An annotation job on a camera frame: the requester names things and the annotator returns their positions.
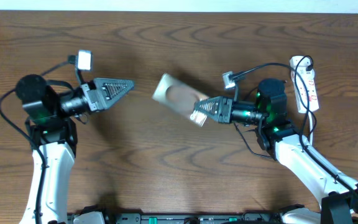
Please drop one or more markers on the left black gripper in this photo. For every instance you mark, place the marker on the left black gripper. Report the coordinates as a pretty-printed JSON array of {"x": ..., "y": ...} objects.
[{"x": 96, "y": 94}]

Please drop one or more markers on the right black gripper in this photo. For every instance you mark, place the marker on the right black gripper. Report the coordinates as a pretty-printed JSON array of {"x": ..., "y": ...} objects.
[{"x": 224, "y": 109}]

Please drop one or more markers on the gold Galaxy smartphone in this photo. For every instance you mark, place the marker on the gold Galaxy smartphone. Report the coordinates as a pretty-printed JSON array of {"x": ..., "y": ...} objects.
[{"x": 180, "y": 97}]

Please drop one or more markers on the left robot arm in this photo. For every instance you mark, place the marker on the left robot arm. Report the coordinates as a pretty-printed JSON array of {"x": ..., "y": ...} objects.
[{"x": 53, "y": 107}]

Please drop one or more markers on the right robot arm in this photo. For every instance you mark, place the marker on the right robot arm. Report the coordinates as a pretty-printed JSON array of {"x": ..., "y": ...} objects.
[{"x": 336, "y": 193}]

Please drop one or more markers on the white power strip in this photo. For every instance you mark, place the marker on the white power strip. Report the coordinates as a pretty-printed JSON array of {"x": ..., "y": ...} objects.
[{"x": 304, "y": 85}]

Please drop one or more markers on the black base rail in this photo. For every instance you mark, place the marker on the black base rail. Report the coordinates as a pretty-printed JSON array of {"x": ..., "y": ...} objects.
[{"x": 94, "y": 214}]

